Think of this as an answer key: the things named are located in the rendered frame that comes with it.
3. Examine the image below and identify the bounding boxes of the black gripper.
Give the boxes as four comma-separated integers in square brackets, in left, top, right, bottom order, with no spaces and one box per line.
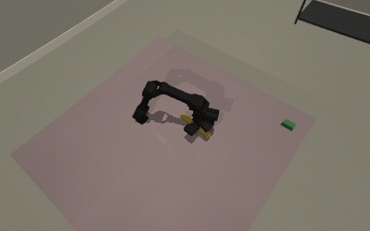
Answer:
[184,114,205,136]

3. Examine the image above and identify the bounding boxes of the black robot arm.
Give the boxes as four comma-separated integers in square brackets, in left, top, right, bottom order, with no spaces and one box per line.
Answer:
[132,81,219,132]

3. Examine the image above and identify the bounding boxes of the small green block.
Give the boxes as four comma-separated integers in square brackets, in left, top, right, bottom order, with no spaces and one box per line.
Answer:
[281,119,296,131]

